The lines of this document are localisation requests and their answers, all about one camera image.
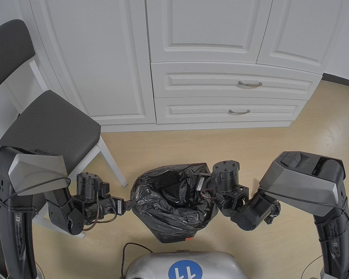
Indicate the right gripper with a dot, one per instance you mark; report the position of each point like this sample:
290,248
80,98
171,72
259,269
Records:
206,184

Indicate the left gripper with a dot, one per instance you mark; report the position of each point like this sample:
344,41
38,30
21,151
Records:
112,205

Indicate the black plastic bag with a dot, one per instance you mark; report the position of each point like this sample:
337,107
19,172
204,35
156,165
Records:
168,214

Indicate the black plastic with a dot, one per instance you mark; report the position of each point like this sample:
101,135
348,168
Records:
274,211

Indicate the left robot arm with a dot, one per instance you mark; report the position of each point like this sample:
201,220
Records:
14,214

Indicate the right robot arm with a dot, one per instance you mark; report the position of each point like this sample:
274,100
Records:
302,179

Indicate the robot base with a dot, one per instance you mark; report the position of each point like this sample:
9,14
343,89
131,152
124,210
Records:
163,263

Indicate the white chair with grey seat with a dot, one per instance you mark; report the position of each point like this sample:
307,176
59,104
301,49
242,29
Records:
52,126

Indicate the white wardrobe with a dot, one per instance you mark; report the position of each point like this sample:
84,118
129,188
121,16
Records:
206,16

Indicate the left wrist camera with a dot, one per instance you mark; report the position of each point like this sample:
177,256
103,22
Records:
105,189

